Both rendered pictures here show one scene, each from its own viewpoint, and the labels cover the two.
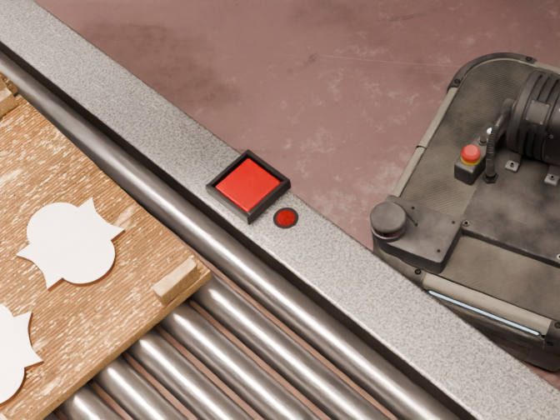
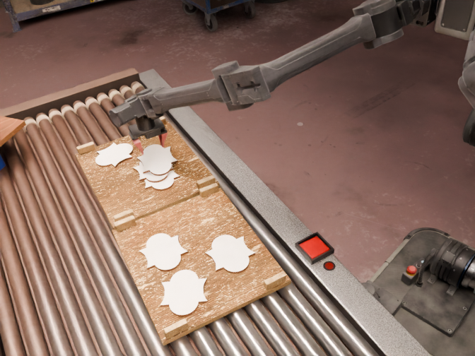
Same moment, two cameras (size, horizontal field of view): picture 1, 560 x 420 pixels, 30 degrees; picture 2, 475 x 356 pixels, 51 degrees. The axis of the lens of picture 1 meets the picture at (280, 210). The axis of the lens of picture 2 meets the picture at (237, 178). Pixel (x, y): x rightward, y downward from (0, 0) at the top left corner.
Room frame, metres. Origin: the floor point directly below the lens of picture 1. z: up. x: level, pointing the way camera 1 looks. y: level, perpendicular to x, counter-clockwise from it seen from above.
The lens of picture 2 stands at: (-0.11, 0.09, 1.96)
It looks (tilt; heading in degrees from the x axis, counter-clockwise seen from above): 41 degrees down; 9
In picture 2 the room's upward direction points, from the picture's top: 5 degrees counter-clockwise
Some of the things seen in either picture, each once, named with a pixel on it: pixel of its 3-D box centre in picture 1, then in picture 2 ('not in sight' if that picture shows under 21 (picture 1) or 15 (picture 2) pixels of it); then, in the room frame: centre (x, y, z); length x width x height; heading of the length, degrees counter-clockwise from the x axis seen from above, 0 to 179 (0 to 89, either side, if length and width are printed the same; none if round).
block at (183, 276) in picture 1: (177, 282); (275, 280); (0.65, 0.13, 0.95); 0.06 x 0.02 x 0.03; 123
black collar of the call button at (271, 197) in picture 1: (248, 186); (314, 248); (0.78, 0.03, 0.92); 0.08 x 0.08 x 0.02; 36
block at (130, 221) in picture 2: not in sight; (125, 223); (0.83, 0.57, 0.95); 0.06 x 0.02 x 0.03; 123
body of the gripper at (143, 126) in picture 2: not in sight; (145, 121); (1.14, 0.56, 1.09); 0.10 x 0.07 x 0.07; 121
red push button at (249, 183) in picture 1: (248, 187); (314, 248); (0.78, 0.03, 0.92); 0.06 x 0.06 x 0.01; 36
